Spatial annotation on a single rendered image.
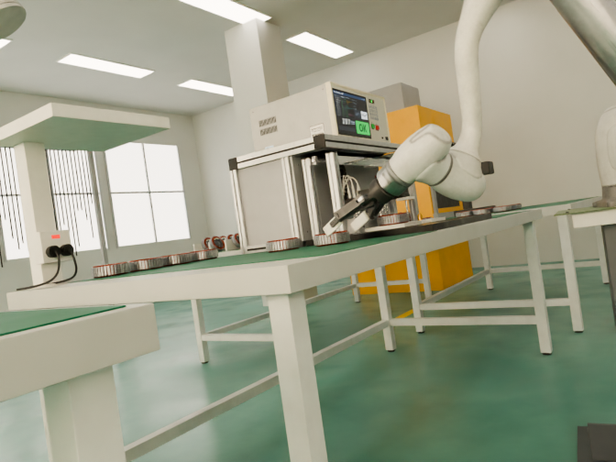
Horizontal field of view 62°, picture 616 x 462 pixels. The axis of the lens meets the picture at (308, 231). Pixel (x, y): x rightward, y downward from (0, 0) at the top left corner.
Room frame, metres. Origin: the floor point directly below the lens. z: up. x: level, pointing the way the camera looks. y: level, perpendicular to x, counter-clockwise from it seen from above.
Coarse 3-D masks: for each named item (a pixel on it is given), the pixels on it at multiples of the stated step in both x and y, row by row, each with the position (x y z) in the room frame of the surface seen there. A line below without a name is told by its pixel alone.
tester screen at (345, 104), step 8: (336, 96) 1.87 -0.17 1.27; (344, 96) 1.91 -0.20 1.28; (352, 96) 1.96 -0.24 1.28; (336, 104) 1.86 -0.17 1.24; (344, 104) 1.90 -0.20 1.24; (352, 104) 1.96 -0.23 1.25; (360, 104) 2.01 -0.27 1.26; (336, 112) 1.85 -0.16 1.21; (344, 112) 1.90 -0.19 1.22; (352, 112) 1.95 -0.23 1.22; (352, 120) 1.94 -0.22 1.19; (360, 120) 2.00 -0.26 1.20; (368, 136) 2.04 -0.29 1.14
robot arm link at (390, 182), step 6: (384, 168) 1.39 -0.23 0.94; (378, 174) 1.41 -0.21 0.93; (384, 174) 1.39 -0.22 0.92; (390, 174) 1.37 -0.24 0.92; (378, 180) 1.40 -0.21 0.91; (384, 180) 1.39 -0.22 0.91; (390, 180) 1.37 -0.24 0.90; (396, 180) 1.37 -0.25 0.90; (384, 186) 1.39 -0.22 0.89; (390, 186) 1.38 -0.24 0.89; (396, 186) 1.38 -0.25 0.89; (402, 186) 1.38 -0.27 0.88; (408, 186) 1.39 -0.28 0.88; (390, 192) 1.39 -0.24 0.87; (396, 192) 1.40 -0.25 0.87
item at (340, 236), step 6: (318, 234) 1.55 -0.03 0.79; (324, 234) 1.53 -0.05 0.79; (336, 234) 1.52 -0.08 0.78; (342, 234) 1.53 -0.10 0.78; (348, 234) 1.55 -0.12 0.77; (318, 240) 1.54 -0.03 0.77; (324, 240) 1.53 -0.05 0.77; (330, 240) 1.52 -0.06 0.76; (336, 240) 1.52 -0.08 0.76; (342, 240) 1.53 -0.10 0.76; (348, 240) 1.55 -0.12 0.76; (318, 246) 1.55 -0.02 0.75
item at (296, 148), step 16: (288, 144) 1.80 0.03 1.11; (304, 144) 1.76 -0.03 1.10; (320, 144) 1.72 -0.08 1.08; (336, 144) 1.77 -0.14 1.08; (352, 144) 1.86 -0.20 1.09; (368, 144) 1.97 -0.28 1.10; (384, 144) 2.08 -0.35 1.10; (400, 144) 2.20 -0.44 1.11; (240, 160) 1.93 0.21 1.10; (256, 160) 1.88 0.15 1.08; (272, 160) 1.86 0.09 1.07
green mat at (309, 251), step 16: (368, 240) 1.46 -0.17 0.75; (384, 240) 1.30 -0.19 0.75; (240, 256) 1.74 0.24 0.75; (256, 256) 1.51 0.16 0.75; (272, 256) 1.32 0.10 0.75; (288, 256) 1.18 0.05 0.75; (304, 256) 1.07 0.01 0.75; (128, 272) 1.67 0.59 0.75; (144, 272) 1.46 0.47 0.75; (160, 272) 1.30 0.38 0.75
